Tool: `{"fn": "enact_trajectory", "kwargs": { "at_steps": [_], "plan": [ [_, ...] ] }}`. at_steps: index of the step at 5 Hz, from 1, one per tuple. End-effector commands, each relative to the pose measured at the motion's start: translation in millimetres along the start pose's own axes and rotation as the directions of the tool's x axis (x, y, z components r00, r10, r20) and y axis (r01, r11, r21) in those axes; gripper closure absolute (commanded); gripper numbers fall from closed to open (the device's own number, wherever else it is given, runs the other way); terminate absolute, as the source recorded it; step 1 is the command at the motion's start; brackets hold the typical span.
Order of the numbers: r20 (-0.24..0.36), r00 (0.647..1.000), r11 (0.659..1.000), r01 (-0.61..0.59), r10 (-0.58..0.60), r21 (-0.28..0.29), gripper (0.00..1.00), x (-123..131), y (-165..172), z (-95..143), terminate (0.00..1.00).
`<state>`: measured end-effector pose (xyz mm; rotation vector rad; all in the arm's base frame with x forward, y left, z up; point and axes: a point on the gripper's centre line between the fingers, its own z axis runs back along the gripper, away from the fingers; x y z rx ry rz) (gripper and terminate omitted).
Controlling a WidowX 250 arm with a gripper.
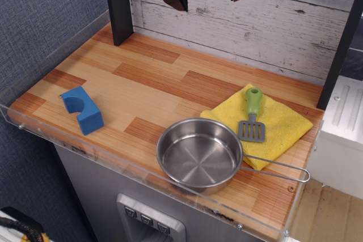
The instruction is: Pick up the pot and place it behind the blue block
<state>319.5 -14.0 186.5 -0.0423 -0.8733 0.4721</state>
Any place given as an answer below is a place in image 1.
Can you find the stainless steel pot with handle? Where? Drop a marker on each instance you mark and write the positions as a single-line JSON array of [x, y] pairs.
[[200, 155]]

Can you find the blue wooden arch block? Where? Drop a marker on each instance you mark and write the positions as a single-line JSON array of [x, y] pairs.
[[90, 117]]

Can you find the yellow folded cloth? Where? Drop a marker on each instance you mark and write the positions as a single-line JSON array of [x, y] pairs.
[[283, 126]]

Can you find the white plastic box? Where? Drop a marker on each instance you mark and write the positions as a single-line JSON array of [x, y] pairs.
[[336, 157]]

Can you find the clear acrylic table guard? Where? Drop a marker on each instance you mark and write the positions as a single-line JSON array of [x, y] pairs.
[[171, 68]]

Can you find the grey cabinet front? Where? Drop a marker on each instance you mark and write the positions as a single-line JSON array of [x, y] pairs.
[[97, 187]]

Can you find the silver button panel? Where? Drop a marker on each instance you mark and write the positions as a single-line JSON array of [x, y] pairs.
[[144, 223]]

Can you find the dark left vertical post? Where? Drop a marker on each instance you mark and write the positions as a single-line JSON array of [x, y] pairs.
[[121, 20]]

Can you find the dark vertical post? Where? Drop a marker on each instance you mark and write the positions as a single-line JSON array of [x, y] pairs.
[[340, 55], [121, 20]]

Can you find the dark right vertical post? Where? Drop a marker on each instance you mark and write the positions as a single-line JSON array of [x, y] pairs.
[[340, 55]]

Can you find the green handled grey spatula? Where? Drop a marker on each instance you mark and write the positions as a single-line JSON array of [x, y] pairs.
[[252, 130]]

